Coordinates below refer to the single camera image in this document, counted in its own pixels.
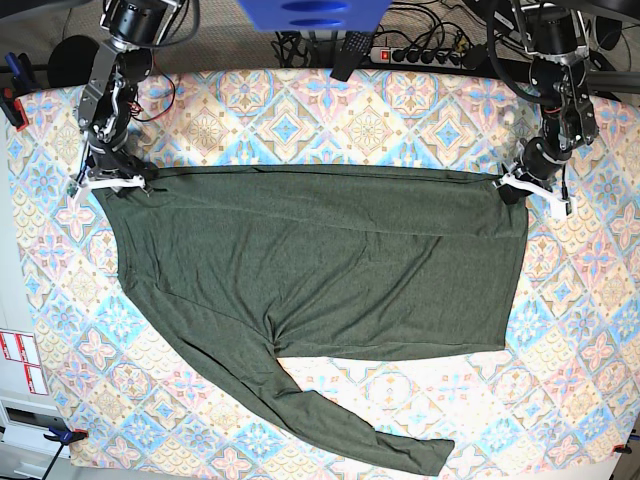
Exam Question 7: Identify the colourful patterned tablecloth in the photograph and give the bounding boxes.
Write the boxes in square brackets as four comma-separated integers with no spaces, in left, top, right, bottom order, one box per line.
[1,70,639,479]

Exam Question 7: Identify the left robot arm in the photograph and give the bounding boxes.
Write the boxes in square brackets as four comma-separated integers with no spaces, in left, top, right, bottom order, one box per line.
[485,1,598,205]

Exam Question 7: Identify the blue orange clamp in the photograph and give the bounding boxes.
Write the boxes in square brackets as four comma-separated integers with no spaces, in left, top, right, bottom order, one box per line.
[43,427,89,446]
[1,52,28,132]

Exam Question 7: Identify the white power strip red switch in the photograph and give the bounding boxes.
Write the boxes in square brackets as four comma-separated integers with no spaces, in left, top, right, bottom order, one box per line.
[369,47,463,68]

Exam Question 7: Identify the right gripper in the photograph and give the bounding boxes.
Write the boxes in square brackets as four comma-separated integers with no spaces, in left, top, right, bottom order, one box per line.
[86,137,150,181]

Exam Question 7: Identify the dark green long-sleeve shirt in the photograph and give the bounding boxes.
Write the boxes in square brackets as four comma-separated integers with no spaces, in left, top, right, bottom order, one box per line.
[95,165,528,476]

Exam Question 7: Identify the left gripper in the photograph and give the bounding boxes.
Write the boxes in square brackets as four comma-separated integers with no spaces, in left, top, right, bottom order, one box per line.
[498,137,568,204]

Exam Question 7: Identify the black round stool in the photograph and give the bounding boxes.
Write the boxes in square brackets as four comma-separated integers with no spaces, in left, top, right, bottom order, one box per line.
[47,35,99,88]

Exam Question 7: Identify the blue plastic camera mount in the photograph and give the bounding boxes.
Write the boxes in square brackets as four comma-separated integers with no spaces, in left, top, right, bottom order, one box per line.
[238,0,391,32]

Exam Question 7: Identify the red white label stickers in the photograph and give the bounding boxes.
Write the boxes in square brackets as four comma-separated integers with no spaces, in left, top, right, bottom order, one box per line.
[0,330,48,396]

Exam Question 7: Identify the orange clamp lower right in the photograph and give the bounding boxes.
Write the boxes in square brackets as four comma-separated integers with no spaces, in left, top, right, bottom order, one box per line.
[612,445,633,454]

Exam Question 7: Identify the black remote control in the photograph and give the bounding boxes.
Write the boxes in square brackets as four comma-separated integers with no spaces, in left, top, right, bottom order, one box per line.
[330,31,374,82]

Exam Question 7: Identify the blue orange clamp lower left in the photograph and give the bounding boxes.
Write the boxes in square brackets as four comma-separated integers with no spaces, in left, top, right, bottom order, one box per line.
[43,427,89,446]

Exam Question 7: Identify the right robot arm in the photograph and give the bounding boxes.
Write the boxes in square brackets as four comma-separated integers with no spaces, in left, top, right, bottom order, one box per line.
[76,0,188,183]

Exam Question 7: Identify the blue orange clamp upper left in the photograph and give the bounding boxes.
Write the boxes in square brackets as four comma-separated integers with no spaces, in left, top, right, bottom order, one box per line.
[1,52,28,132]

